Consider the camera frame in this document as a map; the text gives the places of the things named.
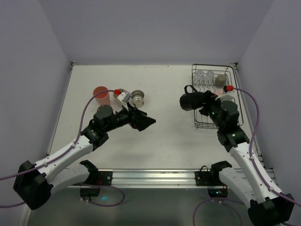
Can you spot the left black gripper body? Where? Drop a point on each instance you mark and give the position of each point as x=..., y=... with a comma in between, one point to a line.
x=134, y=117

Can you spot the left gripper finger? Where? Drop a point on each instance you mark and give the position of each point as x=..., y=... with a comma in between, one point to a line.
x=143, y=122
x=134, y=111

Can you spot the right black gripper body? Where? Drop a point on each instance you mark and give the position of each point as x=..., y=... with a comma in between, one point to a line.
x=206, y=103

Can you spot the metal cup with cream label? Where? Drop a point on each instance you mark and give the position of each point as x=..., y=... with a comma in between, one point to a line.
x=137, y=97

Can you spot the beige plastic cup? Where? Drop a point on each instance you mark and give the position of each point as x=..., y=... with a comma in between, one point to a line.
x=115, y=96

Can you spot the black mug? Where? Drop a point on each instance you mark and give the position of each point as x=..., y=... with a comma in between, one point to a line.
x=192, y=99

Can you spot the tall pink plastic cup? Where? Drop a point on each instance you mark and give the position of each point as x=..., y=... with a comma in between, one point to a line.
x=102, y=95

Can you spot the pink ceramic mug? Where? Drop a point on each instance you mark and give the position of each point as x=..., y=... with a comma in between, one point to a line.
x=219, y=92

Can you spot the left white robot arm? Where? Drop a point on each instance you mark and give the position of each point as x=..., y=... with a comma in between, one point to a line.
x=88, y=140

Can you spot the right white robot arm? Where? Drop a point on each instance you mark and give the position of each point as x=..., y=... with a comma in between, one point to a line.
x=266, y=204

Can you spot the grey-green ceramic cup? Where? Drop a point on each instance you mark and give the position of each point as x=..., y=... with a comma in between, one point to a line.
x=221, y=80

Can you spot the right clear glass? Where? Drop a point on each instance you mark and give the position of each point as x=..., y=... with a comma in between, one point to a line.
x=209, y=77

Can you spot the clear glass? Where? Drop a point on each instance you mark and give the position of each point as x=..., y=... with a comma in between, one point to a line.
x=199, y=76
x=209, y=77

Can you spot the left clear glass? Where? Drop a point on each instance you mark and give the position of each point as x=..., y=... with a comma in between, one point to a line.
x=199, y=76

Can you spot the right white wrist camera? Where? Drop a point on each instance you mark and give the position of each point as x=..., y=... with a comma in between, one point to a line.
x=225, y=97

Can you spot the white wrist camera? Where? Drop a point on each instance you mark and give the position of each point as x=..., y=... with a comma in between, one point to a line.
x=124, y=97
x=225, y=97

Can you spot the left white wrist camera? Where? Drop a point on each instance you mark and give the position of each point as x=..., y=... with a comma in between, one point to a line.
x=124, y=97

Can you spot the wire dish rack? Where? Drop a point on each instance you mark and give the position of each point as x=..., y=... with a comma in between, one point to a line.
x=200, y=121

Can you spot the aluminium mounting rail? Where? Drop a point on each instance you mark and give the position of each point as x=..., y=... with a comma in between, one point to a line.
x=122, y=178

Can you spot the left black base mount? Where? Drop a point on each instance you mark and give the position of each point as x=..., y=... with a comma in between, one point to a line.
x=103, y=179

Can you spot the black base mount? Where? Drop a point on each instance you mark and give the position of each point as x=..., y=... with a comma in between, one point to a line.
x=209, y=177
x=103, y=179

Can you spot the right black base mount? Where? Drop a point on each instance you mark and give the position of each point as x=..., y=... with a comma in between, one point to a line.
x=209, y=177

